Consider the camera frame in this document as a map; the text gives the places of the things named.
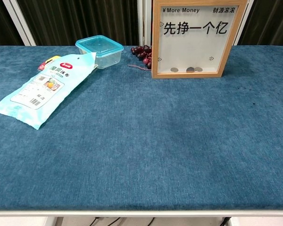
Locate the wooden frame coin bank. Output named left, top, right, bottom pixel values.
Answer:
left=151, top=0, right=248, bottom=79

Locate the purple string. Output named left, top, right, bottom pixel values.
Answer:
left=128, top=64, right=153, bottom=71

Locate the blue table cloth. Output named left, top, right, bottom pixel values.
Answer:
left=0, top=45, right=283, bottom=211

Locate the black curtain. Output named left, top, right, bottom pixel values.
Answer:
left=0, top=0, right=23, bottom=48
left=237, top=0, right=283, bottom=47
left=16, top=0, right=140, bottom=47

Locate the grey partition post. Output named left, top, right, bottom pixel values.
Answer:
left=8, top=0, right=36, bottom=47
left=136, top=0, right=154, bottom=47

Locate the clear container with blue lid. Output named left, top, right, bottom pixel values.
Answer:
left=75, top=35, right=125, bottom=70

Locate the dark red grape bunch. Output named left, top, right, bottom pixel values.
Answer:
left=130, top=44, right=153, bottom=70

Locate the light blue wipes packet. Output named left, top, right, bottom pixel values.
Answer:
left=0, top=52, right=97, bottom=130

